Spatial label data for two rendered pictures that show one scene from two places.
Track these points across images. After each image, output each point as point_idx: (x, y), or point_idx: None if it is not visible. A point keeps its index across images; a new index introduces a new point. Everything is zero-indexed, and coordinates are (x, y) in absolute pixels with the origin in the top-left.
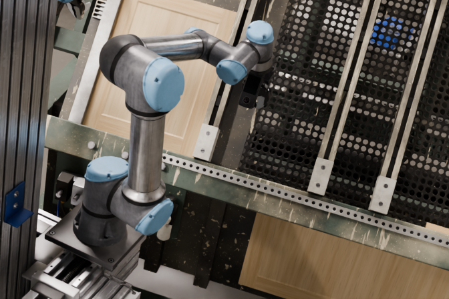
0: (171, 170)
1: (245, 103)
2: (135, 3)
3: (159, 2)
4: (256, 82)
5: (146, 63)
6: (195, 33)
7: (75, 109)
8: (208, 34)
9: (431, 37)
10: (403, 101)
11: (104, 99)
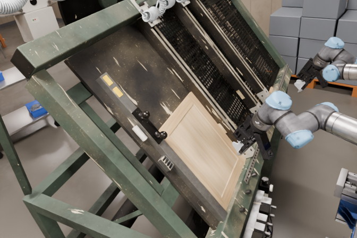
0: (254, 171)
1: (328, 83)
2: (170, 137)
3: (173, 124)
4: (322, 72)
5: None
6: (345, 64)
7: (220, 212)
8: (336, 62)
9: (224, 35)
10: (243, 62)
11: (214, 190)
